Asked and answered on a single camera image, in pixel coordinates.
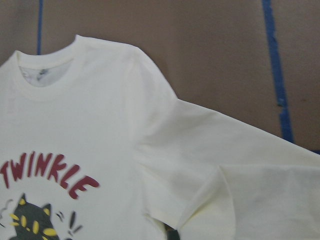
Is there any cream long-sleeve cat shirt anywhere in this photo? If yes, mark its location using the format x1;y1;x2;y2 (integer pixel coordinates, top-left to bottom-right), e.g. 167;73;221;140
0;36;320;240

